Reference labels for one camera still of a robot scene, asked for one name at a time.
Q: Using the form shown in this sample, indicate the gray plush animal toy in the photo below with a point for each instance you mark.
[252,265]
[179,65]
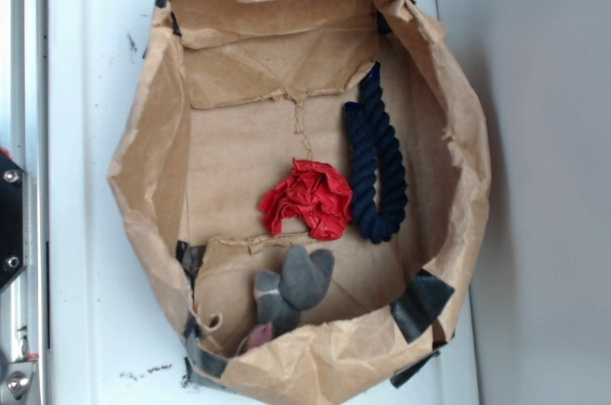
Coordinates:
[282,297]

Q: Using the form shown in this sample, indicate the brown paper bag bin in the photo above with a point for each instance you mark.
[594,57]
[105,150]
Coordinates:
[231,93]

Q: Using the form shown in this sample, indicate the red crumpled cloth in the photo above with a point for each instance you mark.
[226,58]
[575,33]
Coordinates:
[315,193]

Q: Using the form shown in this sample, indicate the black metal bracket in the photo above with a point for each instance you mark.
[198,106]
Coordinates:
[12,232]

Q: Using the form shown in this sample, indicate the aluminium frame rail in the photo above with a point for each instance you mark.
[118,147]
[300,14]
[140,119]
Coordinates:
[25,358]

